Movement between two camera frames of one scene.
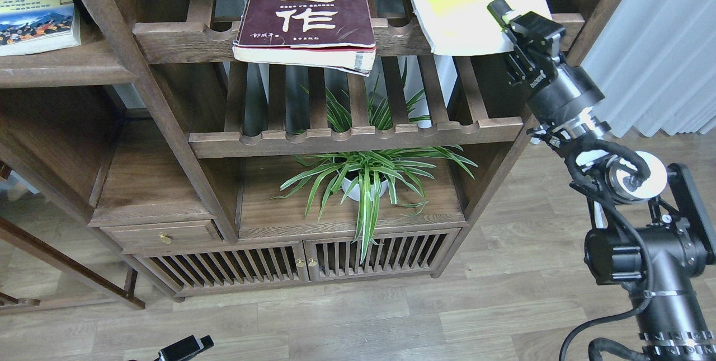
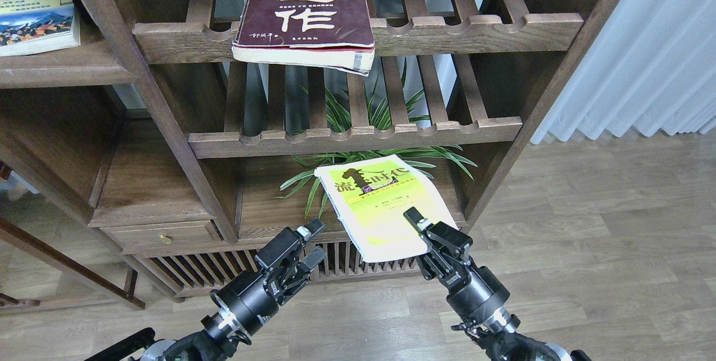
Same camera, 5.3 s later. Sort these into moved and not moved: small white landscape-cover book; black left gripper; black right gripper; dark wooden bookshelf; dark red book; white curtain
Moved: black right gripper; black left gripper
Not moved: small white landscape-cover book; white curtain; dark wooden bookshelf; dark red book
